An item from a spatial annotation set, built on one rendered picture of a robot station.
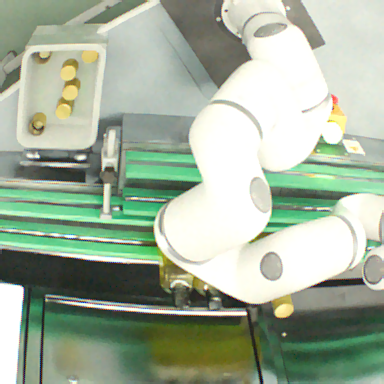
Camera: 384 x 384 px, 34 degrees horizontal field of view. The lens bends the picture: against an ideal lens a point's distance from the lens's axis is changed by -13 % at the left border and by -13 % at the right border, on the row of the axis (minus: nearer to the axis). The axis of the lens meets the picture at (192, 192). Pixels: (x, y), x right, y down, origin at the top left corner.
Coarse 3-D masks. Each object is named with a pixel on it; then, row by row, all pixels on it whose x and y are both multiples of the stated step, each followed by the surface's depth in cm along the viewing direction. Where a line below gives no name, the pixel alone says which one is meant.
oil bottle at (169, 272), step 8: (160, 256) 123; (160, 264) 122; (168, 264) 117; (160, 272) 121; (168, 272) 116; (176, 272) 116; (184, 272) 116; (160, 280) 121; (168, 280) 116; (176, 280) 116; (184, 280) 116; (192, 280) 117; (168, 288) 117; (192, 288) 118
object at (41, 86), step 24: (48, 48) 118; (72, 48) 119; (96, 48) 119; (24, 72) 120; (48, 72) 128; (96, 72) 126; (24, 96) 123; (48, 96) 131; (96, 96) 125; (24, 120) 128; (48, 120) 134; (72, 120) 134; (96, 120) 127; (24, 144) 128; (48, 144) 129; (72, 144) 130
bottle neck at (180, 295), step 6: (174, 282) 116; (180, 282) 116; (174, 288) 115; (180, 288) 114; (186, 288) 115; (174, 294) 113; (180, 294) 113; (186, 294) 113; (174, 300) 112; (180, 300) 115; (186, 300) 112; (174, 306) 113; (180, 306) 113; (186, 306) 113
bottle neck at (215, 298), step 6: (210, 288) 115; (216, 288) 115; (210, 294) 114; (216, 294) 114; (222, 294) 115; (210, 300) 113; (216, 300) 113; (222, 300) 113; (210, 306) 114; (216, 306) 115; (222, 306) 114
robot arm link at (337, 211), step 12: (336, 204) 99; (348, 204) 102; (360, 204) 104; (372, 204) 102; (348, 216) 90; (360, 216) 103; (372, 216) 101; (360, 228) 89; (372, 228) 101; (360, 240) 89; (360, 252) 89
